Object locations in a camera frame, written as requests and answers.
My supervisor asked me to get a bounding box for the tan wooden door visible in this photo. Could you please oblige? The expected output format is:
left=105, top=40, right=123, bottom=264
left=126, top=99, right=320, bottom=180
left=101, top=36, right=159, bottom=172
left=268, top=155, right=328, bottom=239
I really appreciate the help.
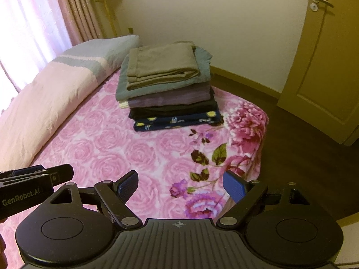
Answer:
left=276, top=0, right=359, bottom=148

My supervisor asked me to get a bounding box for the purple folded garment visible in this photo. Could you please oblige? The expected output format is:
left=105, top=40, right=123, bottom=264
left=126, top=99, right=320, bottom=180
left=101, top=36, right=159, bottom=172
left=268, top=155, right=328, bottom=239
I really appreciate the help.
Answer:
left=126, top=85, right=215, bottom=109

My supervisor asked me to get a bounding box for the olive brown shirt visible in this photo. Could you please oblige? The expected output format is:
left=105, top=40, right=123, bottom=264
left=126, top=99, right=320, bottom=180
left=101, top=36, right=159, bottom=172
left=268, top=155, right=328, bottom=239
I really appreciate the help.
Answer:
left=127, top=44, right=200, bottom=79

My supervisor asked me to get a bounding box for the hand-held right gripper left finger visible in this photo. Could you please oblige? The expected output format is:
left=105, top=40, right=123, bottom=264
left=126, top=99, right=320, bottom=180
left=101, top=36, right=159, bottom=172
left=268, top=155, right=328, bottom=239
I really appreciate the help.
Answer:
left=50, top=171, right=139, bottom=228

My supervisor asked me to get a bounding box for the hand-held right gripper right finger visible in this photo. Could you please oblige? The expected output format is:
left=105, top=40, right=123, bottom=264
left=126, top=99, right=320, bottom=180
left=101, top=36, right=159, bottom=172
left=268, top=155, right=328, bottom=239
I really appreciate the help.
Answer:
left=219, top=170, right=310, bottom=228

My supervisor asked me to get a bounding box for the stack of folded clothes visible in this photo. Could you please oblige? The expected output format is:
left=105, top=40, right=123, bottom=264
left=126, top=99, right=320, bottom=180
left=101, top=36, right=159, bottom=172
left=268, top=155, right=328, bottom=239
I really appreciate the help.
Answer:
left=116, top=45, right=213, bottom=102

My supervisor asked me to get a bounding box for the black folded garment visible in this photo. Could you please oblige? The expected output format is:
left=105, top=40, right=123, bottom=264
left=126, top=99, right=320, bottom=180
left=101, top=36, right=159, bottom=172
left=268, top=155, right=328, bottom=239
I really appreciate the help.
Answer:
left=128, top=98, right=219, bottom=119

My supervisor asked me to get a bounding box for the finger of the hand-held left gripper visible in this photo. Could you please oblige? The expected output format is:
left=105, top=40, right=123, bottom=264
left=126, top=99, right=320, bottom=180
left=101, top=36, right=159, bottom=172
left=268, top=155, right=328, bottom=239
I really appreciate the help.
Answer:
left=0, top=164, right=74, bottom=187
left=0, top=165, right=45, bottom=178

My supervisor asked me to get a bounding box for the yellow pole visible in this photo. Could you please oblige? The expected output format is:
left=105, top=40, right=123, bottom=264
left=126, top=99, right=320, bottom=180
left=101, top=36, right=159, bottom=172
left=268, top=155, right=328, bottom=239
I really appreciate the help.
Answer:
left=95, top=0, right=118, bottom=38

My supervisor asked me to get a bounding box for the pink curtain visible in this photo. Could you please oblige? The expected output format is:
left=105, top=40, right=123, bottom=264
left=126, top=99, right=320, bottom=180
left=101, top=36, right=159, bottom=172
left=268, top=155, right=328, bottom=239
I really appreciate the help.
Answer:
left=0, top=0, right=121, bottom=96

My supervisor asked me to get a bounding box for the pink floral blanket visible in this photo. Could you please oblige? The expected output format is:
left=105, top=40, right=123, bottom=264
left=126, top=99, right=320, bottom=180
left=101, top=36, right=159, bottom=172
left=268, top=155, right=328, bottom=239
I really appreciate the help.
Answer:
left=0, top=70, right=270, bottom=230

